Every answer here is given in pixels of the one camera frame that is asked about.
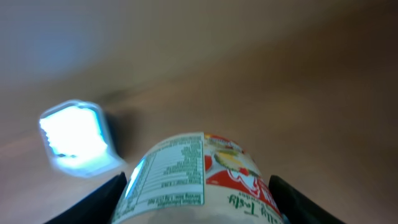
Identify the white barcode scanner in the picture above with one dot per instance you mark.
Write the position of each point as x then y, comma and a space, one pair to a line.
77, 139

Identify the green lid jar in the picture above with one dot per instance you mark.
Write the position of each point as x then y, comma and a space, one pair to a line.
196, 178

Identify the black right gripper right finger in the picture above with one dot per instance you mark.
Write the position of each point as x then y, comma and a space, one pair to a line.
296, 206

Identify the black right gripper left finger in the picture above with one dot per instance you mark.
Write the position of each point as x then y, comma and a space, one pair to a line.
97, 207

